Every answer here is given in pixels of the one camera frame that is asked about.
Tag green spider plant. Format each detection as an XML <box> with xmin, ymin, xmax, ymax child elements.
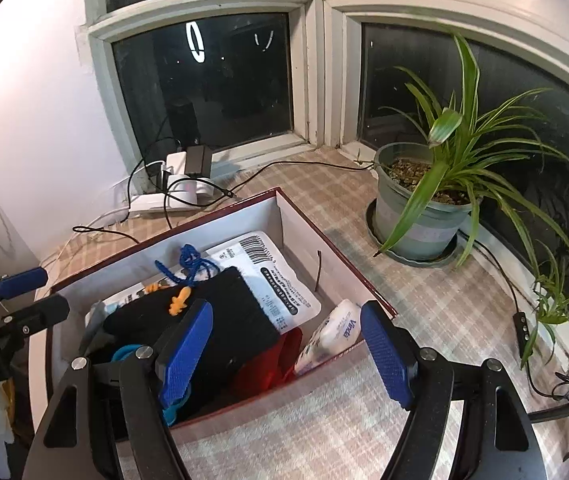
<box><xmin>373</xmin><ymin>30</ymin><xmax>569</xmax><ymax>286</ymax></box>

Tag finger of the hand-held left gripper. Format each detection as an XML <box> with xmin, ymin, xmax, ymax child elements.
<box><xmin>0</xmin><ymin>266</ymin><xmax>49</xmax><ymax>311</ymax></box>
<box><xmin>0</xmin><ymin>293</ymin><xmax>71</xmax><ymax>346</ymax></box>

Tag white tissue pack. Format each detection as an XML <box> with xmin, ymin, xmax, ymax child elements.
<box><xmin>293</xmin><ymin>299</ymin><xmax>371</xmax><ymax>376</ymax></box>

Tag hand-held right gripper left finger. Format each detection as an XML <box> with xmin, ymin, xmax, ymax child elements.
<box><xmin>22</xmin><ymin>298</ymin><xmax>214</xmax><ymax>480</ymax></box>

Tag small spider plantlet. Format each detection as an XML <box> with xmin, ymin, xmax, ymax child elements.
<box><xmin>519</xmin><ymin>240</ymin><xmax>569</xmax><ymax>368</ymax></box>

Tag black cloth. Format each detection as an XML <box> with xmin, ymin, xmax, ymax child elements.
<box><xmin>103</xmin><ymin>266</ymin><xmax>293</xmax><ymax>413</ymax></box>

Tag grey-green flower pot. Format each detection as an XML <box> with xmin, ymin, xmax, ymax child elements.
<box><xmin>375</xmin><ymin>142</ymin><xmax>480</xmax><ymax>261</ymax></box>

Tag long black cable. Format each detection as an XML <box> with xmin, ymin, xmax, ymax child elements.
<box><xmin>73</xmin><ymin>225</ymin><xmax>140</xmax><ymax>245</ymax></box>

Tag small orange soft toy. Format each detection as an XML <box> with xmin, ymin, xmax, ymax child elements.
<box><xmin>168</xmin><ymin>287</ymin><xmax>191</xmax><ymax>317</ymax></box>

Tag white power strip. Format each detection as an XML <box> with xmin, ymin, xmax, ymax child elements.
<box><xmin>129</xmin><ymin>177</ymin><xmax>220</xmax><ymax>216</ymax></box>

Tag short black charging cable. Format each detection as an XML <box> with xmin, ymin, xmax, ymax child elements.
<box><xmin>164</xmin><ymin>175</ymin><xmax>238</xmax><ymax>228</ymax></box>

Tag black power adapter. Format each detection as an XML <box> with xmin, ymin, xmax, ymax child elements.
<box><xmin>184</xmin><ymin>145</ymin><xmax>212</xmax><ymax>178</ymax></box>

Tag blue rope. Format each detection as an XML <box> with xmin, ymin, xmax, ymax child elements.
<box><xmin>154</xmin><ymin>244</ymin><xmax>221</xmax><ymax>291</ymax></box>

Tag face mask packet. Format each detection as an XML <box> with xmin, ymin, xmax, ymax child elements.
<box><xmin>162</xmin><ymin>230</ymin><xmax>323</xmax><ymax>333</ymax></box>

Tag red fabric bag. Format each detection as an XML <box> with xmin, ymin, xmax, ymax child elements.
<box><xmin>229</xmin><ymin>327</ymin><xmax>305</xmax><ymax>401</ymax></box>

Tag white cable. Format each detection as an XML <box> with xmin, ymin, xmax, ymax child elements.
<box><xmin>39</xmin><ymin>207</ymin><xmax>132</xmax><ymax>266</ymax></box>

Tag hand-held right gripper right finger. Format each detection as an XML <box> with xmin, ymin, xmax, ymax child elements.
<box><xmin>359</xmin><ymin>300</ymin><xmax>548</xmax><ymax>480</ymax></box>

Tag teal soft band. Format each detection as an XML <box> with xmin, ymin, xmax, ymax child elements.
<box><xmin>111</xmin><ymin>342</ymin><xmax>192</xmax><ymax>428</ymax></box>

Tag grey-green pot saucer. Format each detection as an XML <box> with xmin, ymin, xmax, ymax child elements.
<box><xmin>365</xmin><ymin>197</ymin><xmax>460</xmax><ymax>267</ymax></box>

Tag beige checkered tablecloth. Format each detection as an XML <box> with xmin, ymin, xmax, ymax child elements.
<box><xmin>29</xmin><ymin>147</ymin><xmax>569</xmax><ymax>480</ymax></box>

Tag white rounded charger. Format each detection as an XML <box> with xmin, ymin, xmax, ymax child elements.
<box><xmin>164</xmin><ymin>175</ymin><xmax>215</xmax><ymax>206</ymax></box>

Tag red-brown cardboard box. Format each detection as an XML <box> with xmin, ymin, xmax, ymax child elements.
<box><xmin>44</xmin><ymin>186</ymin><xmax>399</xmax><ymax>441</ymax></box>

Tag white framed window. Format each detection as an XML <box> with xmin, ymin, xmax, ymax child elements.
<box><xmin>77</xmin><ymin>0</ymin><xmax>569</xmax><ymax>361</ymax></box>

